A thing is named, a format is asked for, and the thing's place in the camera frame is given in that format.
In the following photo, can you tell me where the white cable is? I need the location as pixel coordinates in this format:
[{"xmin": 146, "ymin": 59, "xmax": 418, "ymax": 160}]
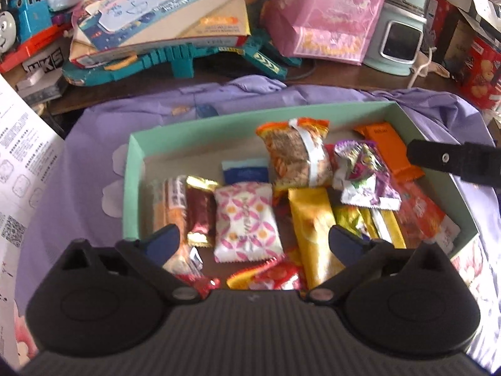
[{"xmin": 408, "ymin": 47, "xmax": 436, "ymax": 89}]

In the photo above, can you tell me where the purple floral cloth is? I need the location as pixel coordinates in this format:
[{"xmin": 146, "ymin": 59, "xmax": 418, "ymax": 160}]
[{"xmin": 16, "ymin": 74, "xmax": 501, "ymax": 361}]

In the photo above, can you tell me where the orange white-striped snack packet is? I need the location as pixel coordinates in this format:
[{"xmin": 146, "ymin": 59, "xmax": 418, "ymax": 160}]
[{"xmin": 256, "ymin": 117, "xmax": 334, "ymax": 198}]

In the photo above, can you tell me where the mint green cardboard box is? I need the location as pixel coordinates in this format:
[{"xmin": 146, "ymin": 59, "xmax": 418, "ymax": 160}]
[{"xmin": 122, "ymin": 101, "xmax": 480, "ymax": 261}]

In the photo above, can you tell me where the clear-wrapped biscuit packet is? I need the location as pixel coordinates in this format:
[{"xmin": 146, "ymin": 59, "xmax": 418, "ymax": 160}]
[{"xmin": 152, "ymin": 175, "xmax": 202, "ymax": 279}]

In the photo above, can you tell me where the pink gift bag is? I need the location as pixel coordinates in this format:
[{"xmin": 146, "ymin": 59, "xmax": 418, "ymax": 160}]
[{"xmin": 264, "ymin": 0, "xmax": 394, "ymax": 66}]

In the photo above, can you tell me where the shiny red patterned snack packet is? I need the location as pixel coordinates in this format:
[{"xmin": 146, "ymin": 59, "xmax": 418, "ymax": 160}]
[{"xmin": 174, "ymin": 272, "xmax": 222, "ymax": 299}]

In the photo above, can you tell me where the dark red gold-edged snack packet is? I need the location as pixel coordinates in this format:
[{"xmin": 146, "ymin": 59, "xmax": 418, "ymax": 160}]
[{"xmin": 185, "ymin": 175, "xmax": 219, "ymax": 248}]

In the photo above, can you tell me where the yellow silver-striped snack packet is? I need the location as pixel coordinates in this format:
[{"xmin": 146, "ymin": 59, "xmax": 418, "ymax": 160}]
[{"xmin": 333, "ymin": 204, "xmax": 408, "ymax": 249}]

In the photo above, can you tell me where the blue toy train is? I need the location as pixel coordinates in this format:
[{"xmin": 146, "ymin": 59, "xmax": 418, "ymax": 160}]
[{"xmin": 0, "ymin": 0, "xmax": 75, "ymax": 73}]

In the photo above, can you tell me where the colourful drawing mat toy box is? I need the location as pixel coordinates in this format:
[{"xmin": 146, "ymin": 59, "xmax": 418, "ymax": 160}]
[{"xmin": 70, "ymin": 0, "xmax": 251, "ymax": 67}]

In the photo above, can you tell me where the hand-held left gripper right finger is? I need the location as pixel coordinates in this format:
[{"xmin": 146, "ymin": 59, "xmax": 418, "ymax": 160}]
[{"xmin": 307, "ymin": 225, "xmax": 451, "ymax": 304}]

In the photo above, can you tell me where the blue snack packet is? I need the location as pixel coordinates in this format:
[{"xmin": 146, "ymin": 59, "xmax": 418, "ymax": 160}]
[{"xmin": 221, "ymin": 158, "xmax": 271, "ymax": 185}]

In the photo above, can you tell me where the long golden yellow snack packet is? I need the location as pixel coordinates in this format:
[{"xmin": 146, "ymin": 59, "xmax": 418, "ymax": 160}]
[{"xmin": 287, "ymin": 187, "xmax": 347, "ymax": 290}]

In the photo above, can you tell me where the white printed instruction sheet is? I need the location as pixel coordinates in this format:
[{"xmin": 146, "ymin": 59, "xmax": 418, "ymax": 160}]
[{"xmin": 0, "ymin": 74, "xmax": 65, "ymax": 369}]

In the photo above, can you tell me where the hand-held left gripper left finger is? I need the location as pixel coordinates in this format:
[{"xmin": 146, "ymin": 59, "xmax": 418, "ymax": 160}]
[{"xmin": 59, "ymin": 224, "xmax": 200, "ymax": 303}]

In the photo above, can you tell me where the plain orange snack packet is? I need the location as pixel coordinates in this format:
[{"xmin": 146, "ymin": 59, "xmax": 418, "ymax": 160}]
[{"xmin": 353, "ymin": 123, "xmax": 426, "ymax": 183}]

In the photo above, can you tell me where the white perforated card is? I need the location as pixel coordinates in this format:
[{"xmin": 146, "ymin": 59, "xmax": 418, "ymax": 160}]
[{"xmin": 454, "ymin": 0, "xmax": 501, "ymax": 26}]

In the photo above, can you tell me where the red biscuit box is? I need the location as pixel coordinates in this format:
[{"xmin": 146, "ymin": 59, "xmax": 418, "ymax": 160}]
[{"xmin": 456, "ymin": 33, "xmax": 501, "ymax": 111}]

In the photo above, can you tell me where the red yellow-edged snack packet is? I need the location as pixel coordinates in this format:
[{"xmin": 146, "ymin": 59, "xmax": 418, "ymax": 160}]
[{"xmin": 226, "ymin": 259, "xmax": 308, "ymax": 291}]

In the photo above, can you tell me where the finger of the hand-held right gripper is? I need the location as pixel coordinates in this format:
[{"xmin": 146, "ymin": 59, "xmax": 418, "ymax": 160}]
[{"xmin": 406, "ymin": 138, "xmax": 501, "ymax": 189}]

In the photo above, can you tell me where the pink white patterned snack packet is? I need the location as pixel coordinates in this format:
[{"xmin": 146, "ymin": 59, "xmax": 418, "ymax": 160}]
[{"xmin": 213, "ymin": 182, "xmax": 284, "ymax": 264}]

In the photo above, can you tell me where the purple silver snack packet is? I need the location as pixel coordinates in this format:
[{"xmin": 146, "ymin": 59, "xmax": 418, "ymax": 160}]
[{"xmin": 333, "ymin": 139, "xmax": 402, "ymax": 210}]

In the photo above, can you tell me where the beige crumpled cloth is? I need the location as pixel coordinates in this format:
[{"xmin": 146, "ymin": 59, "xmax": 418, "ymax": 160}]
[{"xmin": 411, "ymin": 53, "xmax": 451, "ymax": 80}]

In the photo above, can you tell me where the black box with white letters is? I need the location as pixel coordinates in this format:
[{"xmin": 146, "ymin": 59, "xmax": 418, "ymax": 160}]
[{"xmin": 21, "ymin": 48, "xmax": 66, "ymax": 100}]

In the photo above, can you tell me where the dark red box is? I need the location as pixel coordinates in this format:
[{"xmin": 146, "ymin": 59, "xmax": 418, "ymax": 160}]
[{"xmin": 428, "ymin": 0, "xmax": 460, "ymax": 61}]

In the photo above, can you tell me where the mint green appliance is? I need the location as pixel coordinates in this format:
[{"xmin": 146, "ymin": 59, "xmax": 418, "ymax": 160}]
[{"xmin": 363, "ymin": 0, "xmax": 437, "ymax": 76}]

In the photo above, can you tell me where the red and white snack packet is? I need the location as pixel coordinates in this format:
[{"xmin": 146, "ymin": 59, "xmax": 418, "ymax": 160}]
[{"xmin": 393, "ymin": 180, "xmax": 462, "ymax": 253}]

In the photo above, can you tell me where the teal plastic toy track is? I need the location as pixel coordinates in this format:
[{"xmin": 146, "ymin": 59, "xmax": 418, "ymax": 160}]
[{"xmin": 63, "ymin": 35, "xmax": 302, "ymax": 87}]

